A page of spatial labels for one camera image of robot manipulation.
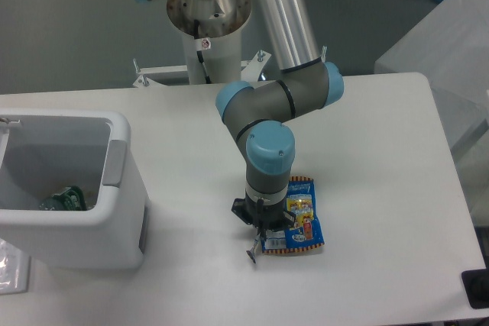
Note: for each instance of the black device at table edge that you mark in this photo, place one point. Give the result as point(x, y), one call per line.
point(476, 287)

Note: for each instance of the white trash can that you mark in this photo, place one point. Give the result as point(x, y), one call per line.
point(45, 150)

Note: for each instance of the clear plastic sheet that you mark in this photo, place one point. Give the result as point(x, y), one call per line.
point(15, 269)

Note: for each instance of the blue snack wrapper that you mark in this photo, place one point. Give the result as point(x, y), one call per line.
point(306, 233)

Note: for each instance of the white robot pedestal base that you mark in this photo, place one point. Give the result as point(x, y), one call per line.
point(211, 32)

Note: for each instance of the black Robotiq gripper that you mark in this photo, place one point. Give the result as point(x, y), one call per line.
point(271, 217)

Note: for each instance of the crushed green label plastic bottle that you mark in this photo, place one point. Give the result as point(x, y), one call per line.
point(70, 198)

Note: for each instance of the small silver foil wrapper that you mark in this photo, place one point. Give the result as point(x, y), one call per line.
point(256, 246)

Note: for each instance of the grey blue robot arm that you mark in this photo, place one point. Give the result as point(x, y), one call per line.
point(256, 117)

